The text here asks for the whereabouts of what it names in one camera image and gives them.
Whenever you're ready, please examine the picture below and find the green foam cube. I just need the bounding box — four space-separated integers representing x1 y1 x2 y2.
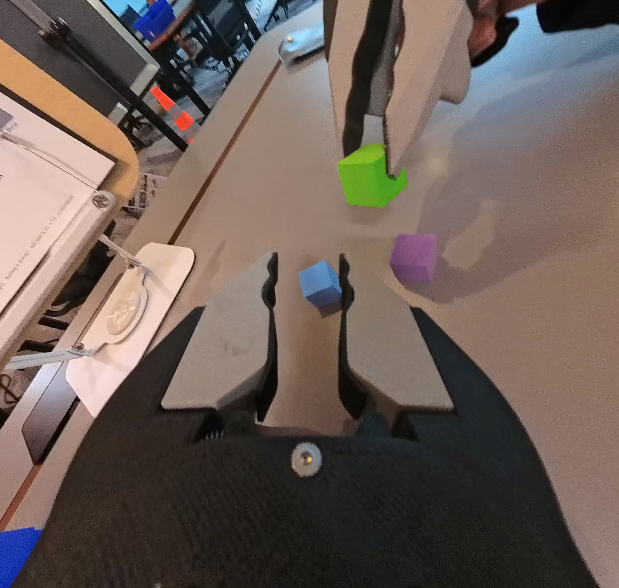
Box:
337 144 408 208

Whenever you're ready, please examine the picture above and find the orange traffic cone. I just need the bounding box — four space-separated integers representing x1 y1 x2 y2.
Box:
151 86 195 144

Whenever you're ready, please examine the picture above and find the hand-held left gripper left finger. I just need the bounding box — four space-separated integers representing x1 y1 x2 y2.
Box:
161 252 280 420

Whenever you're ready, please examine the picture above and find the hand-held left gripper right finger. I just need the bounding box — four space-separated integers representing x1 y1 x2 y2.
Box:
339 253 456 432

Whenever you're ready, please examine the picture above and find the person's right forearm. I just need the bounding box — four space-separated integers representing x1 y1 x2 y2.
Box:
536 0 619 35

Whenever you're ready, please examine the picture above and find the white document stand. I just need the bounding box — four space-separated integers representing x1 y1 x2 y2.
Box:
0 36 196 419

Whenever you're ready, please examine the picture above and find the silver metal object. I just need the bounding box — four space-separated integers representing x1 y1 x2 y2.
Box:
280 29 326 66

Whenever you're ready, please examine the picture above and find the purple foam cube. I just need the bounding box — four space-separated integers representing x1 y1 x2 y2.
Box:
390 233 439 283

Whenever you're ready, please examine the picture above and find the printed instruction sheet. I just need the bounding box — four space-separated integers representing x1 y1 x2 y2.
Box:
0 92 117 308

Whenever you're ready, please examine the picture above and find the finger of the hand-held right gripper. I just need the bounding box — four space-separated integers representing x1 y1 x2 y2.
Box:
322 0 390 160
382 0 473 181

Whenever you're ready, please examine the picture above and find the printed paper sheet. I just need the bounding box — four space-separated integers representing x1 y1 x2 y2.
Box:
128 172 160 221

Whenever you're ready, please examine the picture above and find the grey partition panel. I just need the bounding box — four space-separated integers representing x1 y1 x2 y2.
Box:
0 0 161 96

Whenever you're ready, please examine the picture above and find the small blue storage bin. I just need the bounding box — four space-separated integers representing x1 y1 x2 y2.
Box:
134 0 176 42

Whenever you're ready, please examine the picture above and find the light blue foam cube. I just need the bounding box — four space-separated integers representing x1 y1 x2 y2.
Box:
298 260 342 308

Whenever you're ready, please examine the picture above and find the blue plastic bin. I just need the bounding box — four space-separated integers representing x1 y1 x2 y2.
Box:
0 526 44 588

